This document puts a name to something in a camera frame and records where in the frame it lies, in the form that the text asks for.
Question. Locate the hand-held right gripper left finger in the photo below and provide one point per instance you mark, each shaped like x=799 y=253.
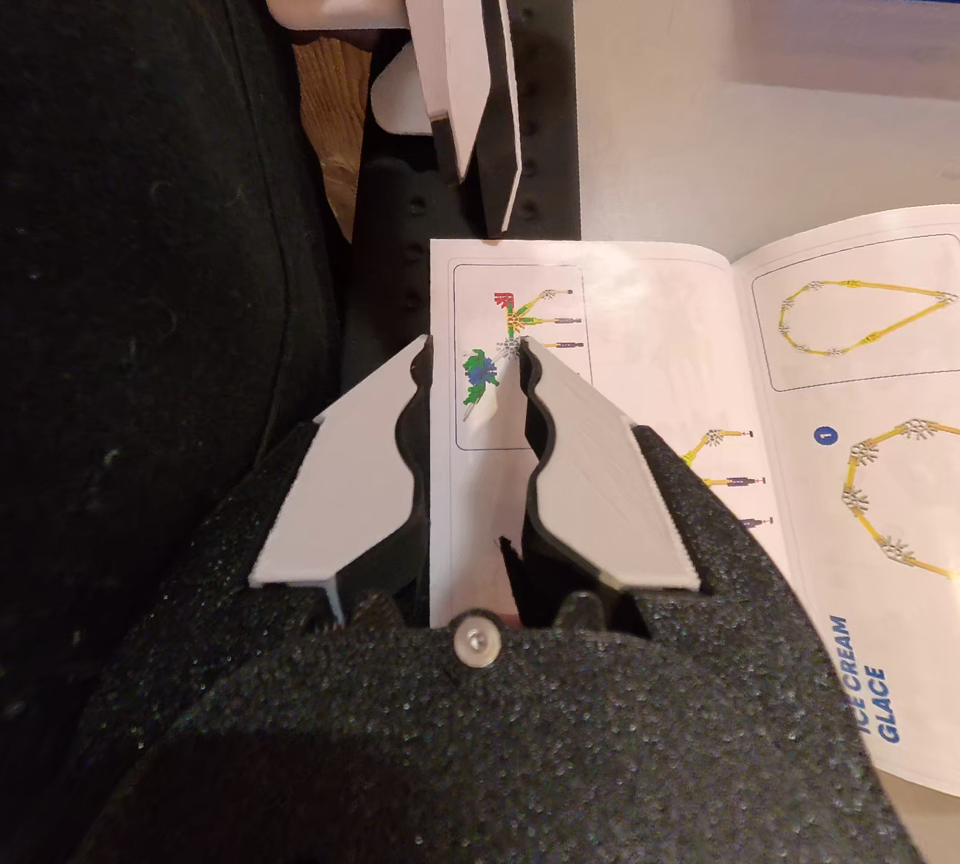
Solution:
x=337 y=504

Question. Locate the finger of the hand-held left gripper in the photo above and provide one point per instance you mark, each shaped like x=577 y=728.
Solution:
x=442 y=16
x=499 y=128

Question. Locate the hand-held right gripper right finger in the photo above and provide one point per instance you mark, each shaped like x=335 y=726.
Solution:
x=615 y=496

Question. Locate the toy instruction booklet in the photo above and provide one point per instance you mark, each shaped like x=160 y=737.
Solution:
x=675 y=354

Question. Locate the person's black-clothed torso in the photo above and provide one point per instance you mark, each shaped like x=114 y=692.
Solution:
x=135 y=279

